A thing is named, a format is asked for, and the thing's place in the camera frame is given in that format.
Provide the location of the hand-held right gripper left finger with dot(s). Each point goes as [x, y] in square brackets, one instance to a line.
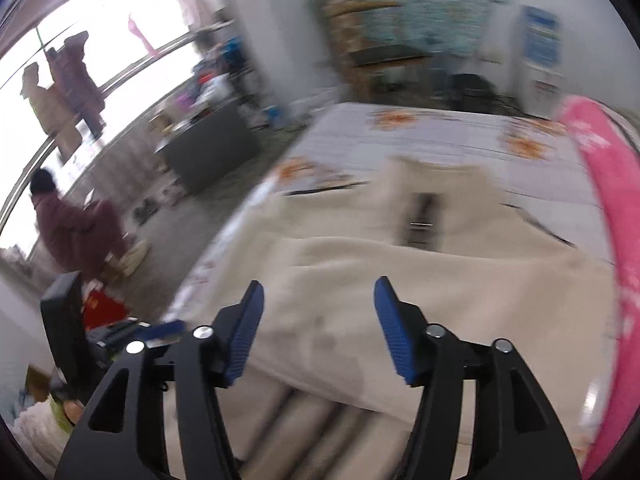
[245, 332]

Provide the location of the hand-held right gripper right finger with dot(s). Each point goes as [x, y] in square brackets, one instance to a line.
[395, 330]

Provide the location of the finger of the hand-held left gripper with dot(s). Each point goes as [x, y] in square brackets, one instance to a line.
[167, 329]
[112, 335]

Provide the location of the cream zip jacket black trim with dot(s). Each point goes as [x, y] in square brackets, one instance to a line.
[500, 285]

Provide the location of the pile of clothes and bags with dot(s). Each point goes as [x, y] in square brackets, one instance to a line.
[210, 80]

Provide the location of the red gift bag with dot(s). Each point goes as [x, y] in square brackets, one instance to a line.
[102, 307]

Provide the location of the person's fluffy green-white robe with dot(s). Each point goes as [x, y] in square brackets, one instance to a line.
[30, 425]

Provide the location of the grey cabinet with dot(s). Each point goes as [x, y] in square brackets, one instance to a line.
[210, 150]

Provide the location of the tan hanging coat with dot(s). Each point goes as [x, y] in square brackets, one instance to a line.
[42, 105]

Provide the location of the pink floral blanket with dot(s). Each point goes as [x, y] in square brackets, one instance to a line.
[622, 260]

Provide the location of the metal window railing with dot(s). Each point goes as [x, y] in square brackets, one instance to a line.
[125, 85]

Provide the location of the maroon hanging coat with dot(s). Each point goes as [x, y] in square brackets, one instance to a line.
[75, 80]

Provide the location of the dark low object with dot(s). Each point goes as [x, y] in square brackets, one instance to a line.
[470, 87]

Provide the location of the wooden chair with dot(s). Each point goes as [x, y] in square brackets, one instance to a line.
[390, 55]

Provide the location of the white water dispenser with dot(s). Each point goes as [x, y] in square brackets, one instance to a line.
[537, 87]

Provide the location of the pink hanging garment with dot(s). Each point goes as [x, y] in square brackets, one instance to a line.
[140, 35]

